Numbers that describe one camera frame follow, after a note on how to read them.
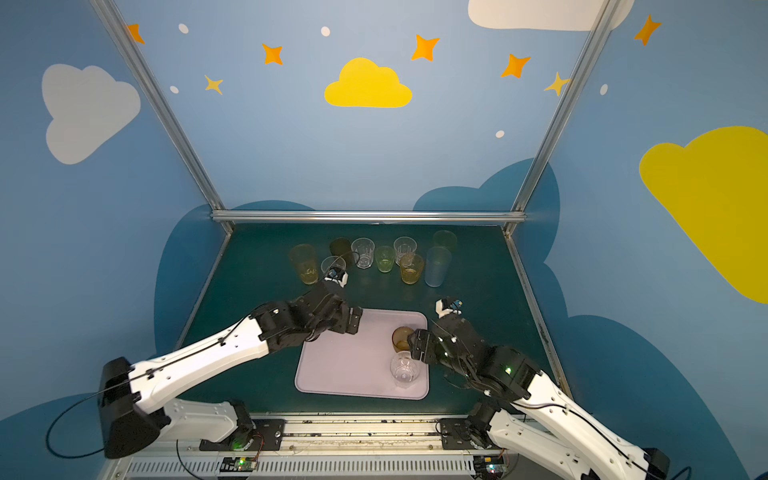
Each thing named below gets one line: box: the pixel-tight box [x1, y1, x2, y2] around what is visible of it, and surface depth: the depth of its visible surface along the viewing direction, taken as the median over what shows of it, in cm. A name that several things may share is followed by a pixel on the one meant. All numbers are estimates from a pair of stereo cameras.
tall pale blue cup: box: [424, 246, 452, 288], surface depth 103 cm
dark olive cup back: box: [329, 237, 353, 266], surface depth 107 cm
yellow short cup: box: [400, 253, 424, 285], surface depth 106 cm
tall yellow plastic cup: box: [290, 243, 319, 285], surface depth 100 cm
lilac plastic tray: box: [295, 308, 430, 399], surface depth 85 cm
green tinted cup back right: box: [432, 230, 457, 252], surface depth 104 cm
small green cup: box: [375, 245, 397, 273], surface depth 107 cm
